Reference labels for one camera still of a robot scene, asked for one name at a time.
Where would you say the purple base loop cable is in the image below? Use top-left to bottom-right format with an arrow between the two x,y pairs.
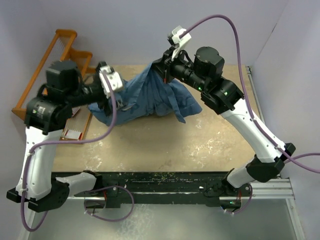
83,185 -> 135,223

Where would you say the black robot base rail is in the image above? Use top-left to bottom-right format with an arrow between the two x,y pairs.
52,170 -> 253,208

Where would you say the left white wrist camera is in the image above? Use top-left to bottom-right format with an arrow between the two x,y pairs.
97,61 -> 125,99

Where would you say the red white box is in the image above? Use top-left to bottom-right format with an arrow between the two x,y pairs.
62,129 -> 82,140

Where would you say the small red white card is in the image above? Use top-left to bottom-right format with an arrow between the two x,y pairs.
71,107 -> 80,117

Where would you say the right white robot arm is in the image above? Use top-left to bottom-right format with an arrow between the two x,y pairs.
151,46 -> 296,196

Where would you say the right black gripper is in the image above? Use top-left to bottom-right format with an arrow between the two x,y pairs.
150,44 -> 208,92

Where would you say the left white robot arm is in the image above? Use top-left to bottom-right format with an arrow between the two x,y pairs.
6,60 -> 125,213

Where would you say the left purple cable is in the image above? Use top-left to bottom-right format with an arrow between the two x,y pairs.
20,73 -> 118,232

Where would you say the orange wooden rack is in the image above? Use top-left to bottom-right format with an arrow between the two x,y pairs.
11,29 -> 95,140

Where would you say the blue cartoon print pillowcase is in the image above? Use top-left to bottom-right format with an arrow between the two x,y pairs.
88,62 -> 203,127

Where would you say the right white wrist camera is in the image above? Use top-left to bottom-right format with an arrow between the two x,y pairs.
167,25 -> 192,61

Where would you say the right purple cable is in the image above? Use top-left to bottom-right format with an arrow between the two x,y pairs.
178,14 -> 320,174

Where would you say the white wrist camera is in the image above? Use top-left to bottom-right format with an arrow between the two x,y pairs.
97,61 -> 125,99
167,25 -> 192,61

